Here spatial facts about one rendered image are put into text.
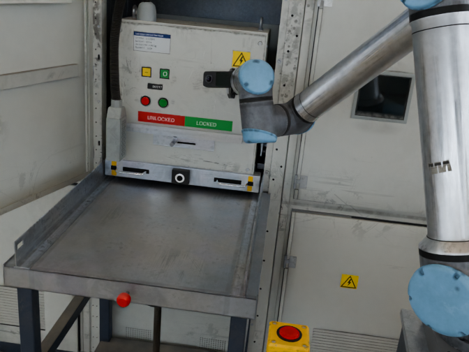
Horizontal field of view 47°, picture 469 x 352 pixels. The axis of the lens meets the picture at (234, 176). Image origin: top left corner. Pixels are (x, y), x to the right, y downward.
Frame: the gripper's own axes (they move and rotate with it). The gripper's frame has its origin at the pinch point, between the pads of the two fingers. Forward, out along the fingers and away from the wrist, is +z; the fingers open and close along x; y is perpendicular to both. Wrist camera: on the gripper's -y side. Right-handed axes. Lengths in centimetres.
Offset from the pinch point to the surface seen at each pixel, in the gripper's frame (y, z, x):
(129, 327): -30, 39, -94
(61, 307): -56, 43, -87
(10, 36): -63, -11, 9
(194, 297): -14, -49, -54
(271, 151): 17.4, 7.2, -20.9
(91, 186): -43, 8, -34
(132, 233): -29, -20, -44
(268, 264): 21, 17, -63
